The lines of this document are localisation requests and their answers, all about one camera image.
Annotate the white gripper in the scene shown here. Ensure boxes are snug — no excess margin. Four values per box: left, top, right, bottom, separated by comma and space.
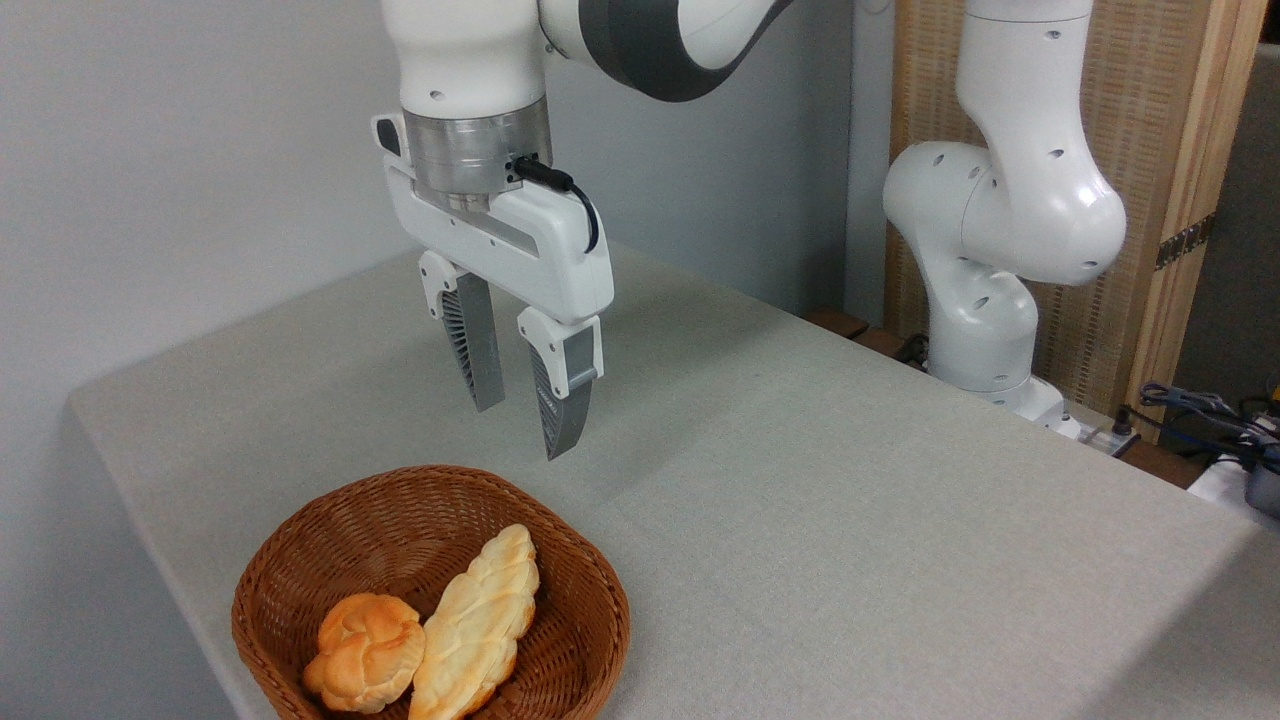
372, 113, 615, 461

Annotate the round knotted bread roll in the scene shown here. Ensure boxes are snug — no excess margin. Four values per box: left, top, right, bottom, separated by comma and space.
302, 593, 427, 714

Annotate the long braided bread loaf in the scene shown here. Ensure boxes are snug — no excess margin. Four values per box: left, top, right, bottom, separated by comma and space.
408, 524, 541, 720

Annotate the brown wicker basket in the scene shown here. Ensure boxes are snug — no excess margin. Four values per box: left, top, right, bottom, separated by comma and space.
231, 465, 632, 720

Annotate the grey fabric tablecloth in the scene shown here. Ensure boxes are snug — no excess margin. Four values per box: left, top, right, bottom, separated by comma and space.
68, 240, 1280, 720

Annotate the brown wooden base board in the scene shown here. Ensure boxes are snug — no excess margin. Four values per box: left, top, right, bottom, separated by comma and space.
805, 307, 931, 369

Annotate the white power strip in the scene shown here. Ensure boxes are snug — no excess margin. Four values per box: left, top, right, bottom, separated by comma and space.
1058, 403, 1141, 458

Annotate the wooden woven screen panel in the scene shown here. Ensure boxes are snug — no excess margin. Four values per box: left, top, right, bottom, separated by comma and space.
885, 0, 1271, 441

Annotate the metal screen hinge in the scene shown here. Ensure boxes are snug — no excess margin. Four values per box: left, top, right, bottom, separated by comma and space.
1155, 213, 1217, 271

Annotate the white cloth with grey box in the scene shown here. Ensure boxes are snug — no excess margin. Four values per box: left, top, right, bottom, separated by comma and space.
1188, 452, 1280, 533

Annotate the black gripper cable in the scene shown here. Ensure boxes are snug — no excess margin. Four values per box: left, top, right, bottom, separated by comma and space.
513, 155, 601, 254

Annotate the bundle of dark cables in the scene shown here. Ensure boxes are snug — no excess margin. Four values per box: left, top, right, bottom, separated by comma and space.
1138, 378, 1280, 471

